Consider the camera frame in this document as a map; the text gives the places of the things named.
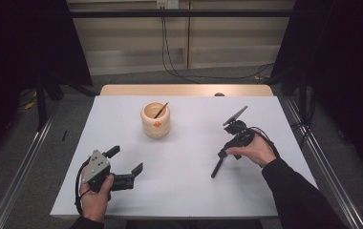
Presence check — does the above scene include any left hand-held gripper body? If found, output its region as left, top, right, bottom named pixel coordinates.
left=81, top=149, right=136, bottom=193

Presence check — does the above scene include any aluminium floor rail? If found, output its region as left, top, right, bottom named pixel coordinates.
left=0, top=101, right=60, bottom=229
left=285, top=97, right=363, bottom=229

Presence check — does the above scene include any hand-held gripper cable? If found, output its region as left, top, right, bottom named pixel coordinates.
left=251, top=126, right=281, bottom=159
left=75, top=157, right=91, bottom=217

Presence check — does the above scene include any cream ringed pen holder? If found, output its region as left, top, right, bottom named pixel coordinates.
left=139, top=101, right=172, bottom=139

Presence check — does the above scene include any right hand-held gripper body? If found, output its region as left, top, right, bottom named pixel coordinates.
left=223, top=105, right=256, bottom=148

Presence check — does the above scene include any black cable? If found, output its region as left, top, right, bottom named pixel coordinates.
left=160, top=16, right=201, bottom=84
left=163, top=16, right=275, bottom=80

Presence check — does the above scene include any right hand-held gripper cable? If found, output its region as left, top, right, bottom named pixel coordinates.
left=251, top=126, right=281, bottom=159

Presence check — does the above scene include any black curtain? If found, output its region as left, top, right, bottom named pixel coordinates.
left=0, top=0, right=94, bottom=96
left=269, top=0, right=363, bottom=175

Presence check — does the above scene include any wooden table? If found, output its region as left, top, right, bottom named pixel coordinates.
left=99, top=84, right=274, bottom=97

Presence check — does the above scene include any black pencil with orange end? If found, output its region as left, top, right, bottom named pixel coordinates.
left=153, top=101, right=170, bottom=119

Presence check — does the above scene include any black stand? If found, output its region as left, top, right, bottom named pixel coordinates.
left=298, top=70, right=309, bottom=122
left=35, top=75, right=49, bottom=131

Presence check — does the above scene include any black makeup brush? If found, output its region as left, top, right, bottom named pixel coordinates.
left=210, top=156, right=225, bottom=179

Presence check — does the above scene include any white table sheet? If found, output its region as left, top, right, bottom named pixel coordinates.
left=49, top=94, right=318, bottom=220

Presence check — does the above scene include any person's right hand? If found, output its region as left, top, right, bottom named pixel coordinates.
left=226, top=130, right=278, bottom=168

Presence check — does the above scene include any person's left hand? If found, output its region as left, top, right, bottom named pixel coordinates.
left=79, top=175, right=115, bottom=223

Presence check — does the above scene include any left hand-held gripper cable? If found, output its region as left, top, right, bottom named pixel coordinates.
left=75, top=157, right=91, bottom=217

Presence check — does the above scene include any white wall socket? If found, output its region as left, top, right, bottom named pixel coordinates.
left=156, top=0, right=180, bottom=10

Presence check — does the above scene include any black horizontal bar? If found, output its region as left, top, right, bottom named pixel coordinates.
left=69, top=9, right=296, bottom=19

